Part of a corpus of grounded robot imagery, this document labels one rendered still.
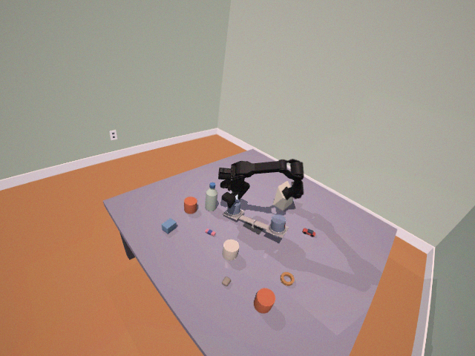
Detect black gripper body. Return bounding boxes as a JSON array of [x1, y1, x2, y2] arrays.
[[221, 180, 250, 204]]

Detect orange ring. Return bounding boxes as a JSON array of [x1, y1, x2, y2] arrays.
[[281, 272, 295, 286]]

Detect beige cylinder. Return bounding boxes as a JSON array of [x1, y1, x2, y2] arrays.
[[222, 240, 239, 260]]

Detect small red toy car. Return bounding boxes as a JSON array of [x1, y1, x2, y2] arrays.
[[303, 228, 315, 237]]

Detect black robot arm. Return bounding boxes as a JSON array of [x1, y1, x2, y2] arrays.
[[218, 159, 304, 200]]

